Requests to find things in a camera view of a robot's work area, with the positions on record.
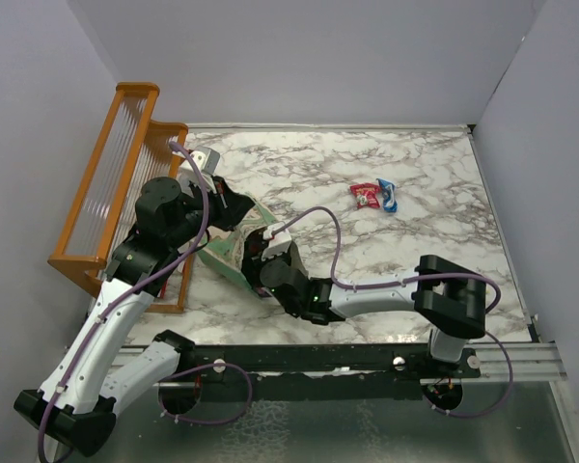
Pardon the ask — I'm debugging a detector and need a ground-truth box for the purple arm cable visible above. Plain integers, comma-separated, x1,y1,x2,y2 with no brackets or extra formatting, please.
267,205,515,420
37,141,253,463

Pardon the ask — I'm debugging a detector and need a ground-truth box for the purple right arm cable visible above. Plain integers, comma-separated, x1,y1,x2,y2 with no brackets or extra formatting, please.
267,205,515,420

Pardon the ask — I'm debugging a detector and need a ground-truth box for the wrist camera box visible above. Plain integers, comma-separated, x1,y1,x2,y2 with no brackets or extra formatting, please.
262,222,292,260
178,146,221,182

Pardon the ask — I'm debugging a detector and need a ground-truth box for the blue snack packet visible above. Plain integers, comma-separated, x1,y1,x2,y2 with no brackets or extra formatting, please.
377,178,398,213

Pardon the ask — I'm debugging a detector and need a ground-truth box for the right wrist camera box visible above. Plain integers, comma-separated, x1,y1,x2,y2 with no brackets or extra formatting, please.
262,222,292,260

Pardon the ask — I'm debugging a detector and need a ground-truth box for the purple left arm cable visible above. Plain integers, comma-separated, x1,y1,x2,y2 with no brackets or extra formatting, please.
37,141,253,463

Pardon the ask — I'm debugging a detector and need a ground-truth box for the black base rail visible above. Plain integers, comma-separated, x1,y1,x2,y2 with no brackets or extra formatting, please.
158,343,480,414

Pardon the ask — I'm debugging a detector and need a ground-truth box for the red snack packet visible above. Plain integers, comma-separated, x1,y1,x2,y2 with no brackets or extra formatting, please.
349,182,380,209

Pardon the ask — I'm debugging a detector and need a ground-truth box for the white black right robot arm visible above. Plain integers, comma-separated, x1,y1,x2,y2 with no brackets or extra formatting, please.
240,229,486,377

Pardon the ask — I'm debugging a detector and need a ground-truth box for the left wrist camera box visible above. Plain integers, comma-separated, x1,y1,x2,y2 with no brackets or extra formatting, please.
178,146,221,182

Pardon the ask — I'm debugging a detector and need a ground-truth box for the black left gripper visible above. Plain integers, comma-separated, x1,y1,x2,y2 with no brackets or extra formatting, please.
167,174,256,250

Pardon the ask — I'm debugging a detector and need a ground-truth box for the wooden acrylic display rack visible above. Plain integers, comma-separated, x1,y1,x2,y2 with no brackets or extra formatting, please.
48,82,188,297

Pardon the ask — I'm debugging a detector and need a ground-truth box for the green illustrated paper bag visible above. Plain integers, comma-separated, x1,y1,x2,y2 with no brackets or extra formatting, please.
197,200,280,298

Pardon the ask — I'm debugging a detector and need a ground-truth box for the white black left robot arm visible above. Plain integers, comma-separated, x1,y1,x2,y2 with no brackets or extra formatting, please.
14,177,255,462

